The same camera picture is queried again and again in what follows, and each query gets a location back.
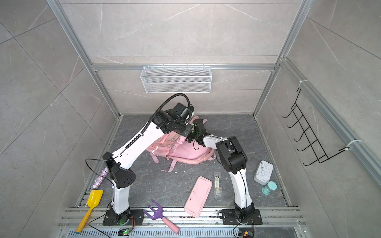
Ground pink pencil case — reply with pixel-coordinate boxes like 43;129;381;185
184;177;212;218

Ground clear plastic pen box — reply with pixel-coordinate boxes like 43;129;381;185
214;172;222;196

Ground white power strip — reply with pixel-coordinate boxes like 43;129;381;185
254;160;274;186

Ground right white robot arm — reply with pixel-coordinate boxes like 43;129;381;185
188;119;255;221

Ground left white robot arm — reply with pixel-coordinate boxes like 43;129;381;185
103;103;194;215

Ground yellow toy shovel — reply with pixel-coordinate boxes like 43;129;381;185
75;190;103;234

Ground purple toy garden fork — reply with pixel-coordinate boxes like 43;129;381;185
143;200;180;234

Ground white wire mesh basket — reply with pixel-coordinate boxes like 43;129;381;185
140;66;212;93

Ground purple glitter microphone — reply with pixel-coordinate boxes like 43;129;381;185
92;166;109;189

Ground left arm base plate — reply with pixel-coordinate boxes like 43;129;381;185
102;209;144;226

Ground small green circuit board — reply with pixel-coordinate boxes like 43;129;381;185
118;228;133;237

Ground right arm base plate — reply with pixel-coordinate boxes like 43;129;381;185
217;209;263;225

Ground pink school backpack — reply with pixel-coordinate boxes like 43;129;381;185
146;132;216;173

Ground black wire hook rack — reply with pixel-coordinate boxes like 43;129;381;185
282;88;351;167

